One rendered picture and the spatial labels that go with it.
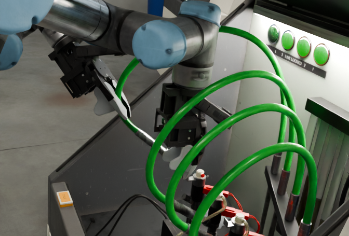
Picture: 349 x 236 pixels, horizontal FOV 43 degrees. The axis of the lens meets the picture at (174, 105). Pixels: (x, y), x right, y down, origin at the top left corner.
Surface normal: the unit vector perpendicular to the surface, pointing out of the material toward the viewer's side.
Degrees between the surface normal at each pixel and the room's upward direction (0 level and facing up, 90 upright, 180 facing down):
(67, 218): 0
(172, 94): 90
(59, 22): 131
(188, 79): 90
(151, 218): 0
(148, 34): 90
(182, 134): 90
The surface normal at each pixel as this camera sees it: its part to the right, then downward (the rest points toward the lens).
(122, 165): 0.40, 0.39
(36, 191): 0.11, -0.92
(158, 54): -0.52, 0.26
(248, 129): -0.91, 0.06
